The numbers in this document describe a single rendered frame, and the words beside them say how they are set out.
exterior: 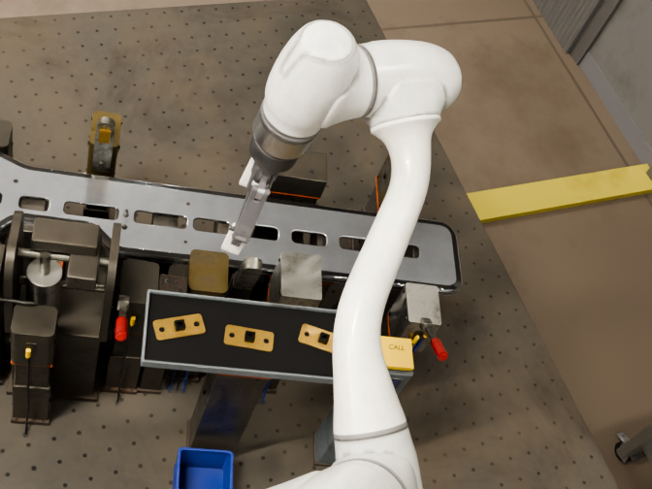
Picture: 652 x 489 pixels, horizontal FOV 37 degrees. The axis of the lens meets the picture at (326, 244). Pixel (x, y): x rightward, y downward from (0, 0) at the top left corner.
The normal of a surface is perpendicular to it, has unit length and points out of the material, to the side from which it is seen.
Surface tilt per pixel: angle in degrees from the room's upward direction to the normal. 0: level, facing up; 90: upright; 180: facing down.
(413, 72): 32
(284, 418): 0
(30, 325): 0
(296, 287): 0
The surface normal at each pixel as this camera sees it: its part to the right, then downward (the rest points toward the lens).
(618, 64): -0.90, 0.16
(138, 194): 0.26, -0.55
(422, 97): 0.47, 0.01
